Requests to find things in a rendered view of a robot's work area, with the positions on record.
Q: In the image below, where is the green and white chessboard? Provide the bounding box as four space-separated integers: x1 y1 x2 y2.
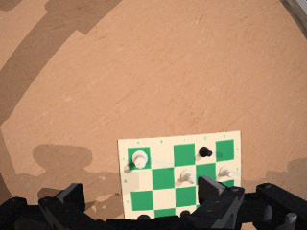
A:
118 130 241 219

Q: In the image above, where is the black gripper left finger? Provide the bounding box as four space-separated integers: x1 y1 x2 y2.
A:
0 183 117 230

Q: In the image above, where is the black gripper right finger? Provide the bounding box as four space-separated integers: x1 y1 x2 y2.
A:
169 176 307 230

